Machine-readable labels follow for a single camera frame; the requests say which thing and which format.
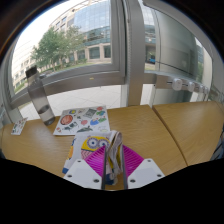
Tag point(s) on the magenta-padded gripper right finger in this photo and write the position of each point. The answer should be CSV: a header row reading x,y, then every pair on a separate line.
x,y
143,173

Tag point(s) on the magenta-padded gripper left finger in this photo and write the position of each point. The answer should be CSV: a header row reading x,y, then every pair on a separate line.
x,y
83,173

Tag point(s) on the large sticker sheet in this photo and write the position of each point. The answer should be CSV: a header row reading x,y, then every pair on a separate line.
x,y
83,120

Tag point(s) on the small sticker sheet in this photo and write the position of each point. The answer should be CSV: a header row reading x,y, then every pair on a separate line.
x,y
19,126

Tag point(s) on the clear bottle with black cap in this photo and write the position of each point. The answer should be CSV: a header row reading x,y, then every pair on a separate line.
x,y
41,100

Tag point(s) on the green tree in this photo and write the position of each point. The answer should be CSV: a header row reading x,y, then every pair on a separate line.
x,y
55,46

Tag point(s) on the glass-fronted building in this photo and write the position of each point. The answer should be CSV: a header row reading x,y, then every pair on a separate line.
x,y
93,26

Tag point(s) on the white rail with round knobs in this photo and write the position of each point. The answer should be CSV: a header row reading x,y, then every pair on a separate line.
x,y
181,85

